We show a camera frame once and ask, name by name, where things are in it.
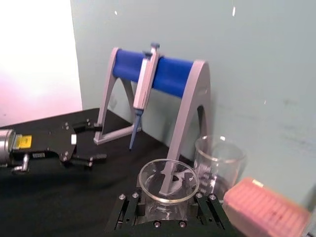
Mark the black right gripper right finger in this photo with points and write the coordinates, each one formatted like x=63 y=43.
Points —
x=209 y=212

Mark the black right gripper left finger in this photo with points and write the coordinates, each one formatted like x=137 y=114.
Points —
x=124 y=212

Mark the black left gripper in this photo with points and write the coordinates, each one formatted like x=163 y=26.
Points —
x=49 y=145

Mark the grey stand with blue roller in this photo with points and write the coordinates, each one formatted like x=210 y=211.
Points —
x=196 y=89

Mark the black table cloth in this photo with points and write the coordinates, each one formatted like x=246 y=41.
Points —
x=61 y=197

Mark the large clear glass beaker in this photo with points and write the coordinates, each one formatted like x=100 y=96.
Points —
x=222 y=153

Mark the pink pipette tip box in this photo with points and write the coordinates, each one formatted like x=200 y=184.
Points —
x=266 y=207

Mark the grey pipette with blue tip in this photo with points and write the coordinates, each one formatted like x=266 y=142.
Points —
x=144 y=81

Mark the small clear glass beaker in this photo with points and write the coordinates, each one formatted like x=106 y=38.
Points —
x=153 y=192

